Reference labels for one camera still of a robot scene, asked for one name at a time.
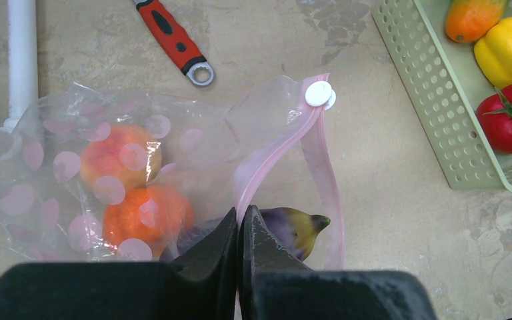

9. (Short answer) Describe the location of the red handled adjustable wrench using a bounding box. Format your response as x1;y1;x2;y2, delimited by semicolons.
134;0;215;87

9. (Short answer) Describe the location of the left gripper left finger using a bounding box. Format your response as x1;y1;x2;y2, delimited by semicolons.
0;210;237;319

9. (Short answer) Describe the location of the white pvc pipe frame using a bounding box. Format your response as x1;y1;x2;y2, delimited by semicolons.
0;0;39;159

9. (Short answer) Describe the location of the yellow lemon toy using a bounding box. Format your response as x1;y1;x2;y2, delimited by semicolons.
474;17;512;89

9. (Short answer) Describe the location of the clear zip top bag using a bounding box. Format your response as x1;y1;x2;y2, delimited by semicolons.
0;73;345;270

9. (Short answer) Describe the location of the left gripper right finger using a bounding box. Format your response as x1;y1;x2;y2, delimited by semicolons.
237;205;437;319

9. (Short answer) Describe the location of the purple eggplant toy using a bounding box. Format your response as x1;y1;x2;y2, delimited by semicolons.
159;207;331;262

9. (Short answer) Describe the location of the orange pumpkin toy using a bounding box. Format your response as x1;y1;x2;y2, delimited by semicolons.
103;185;195;255

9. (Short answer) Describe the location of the green perforated basket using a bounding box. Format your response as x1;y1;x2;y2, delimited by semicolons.
371;0;512;192

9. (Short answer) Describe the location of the orange green mango toy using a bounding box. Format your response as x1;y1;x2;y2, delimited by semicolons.
445;0;507;43

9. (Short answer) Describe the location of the red tomato toy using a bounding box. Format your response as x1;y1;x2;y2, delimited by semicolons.
475;82;512;155

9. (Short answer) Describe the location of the pink peach toy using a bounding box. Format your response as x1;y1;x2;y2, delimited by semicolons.
80;124;162;189

